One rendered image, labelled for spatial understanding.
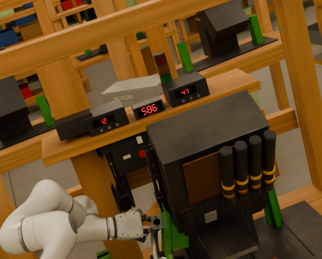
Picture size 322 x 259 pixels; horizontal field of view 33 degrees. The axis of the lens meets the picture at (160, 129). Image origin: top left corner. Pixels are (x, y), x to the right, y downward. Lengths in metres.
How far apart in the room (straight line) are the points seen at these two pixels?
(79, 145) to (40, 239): 0.60
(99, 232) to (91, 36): 0.74
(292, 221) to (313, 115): 0.47
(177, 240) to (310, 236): 0.58
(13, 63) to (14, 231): 0.75
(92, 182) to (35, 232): 0.74
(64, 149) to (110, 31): 0.49
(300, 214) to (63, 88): 1.14
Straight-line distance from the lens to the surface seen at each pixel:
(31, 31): 8.77
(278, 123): 2.49
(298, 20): 2.32
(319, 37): 6.99
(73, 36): 2.09
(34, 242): 1.57
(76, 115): 2.10
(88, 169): 2.23
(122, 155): 2.11
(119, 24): 2.10
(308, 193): 2.61
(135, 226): 2.03
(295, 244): 2.26
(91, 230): 1.99
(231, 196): 1.81
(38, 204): 1.65
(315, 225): 2.35
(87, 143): 2.06
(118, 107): 2.08
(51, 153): 2.09
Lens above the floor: 2.22
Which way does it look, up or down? 20 degrees down
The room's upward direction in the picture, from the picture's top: 18 degrees counter-clockwise
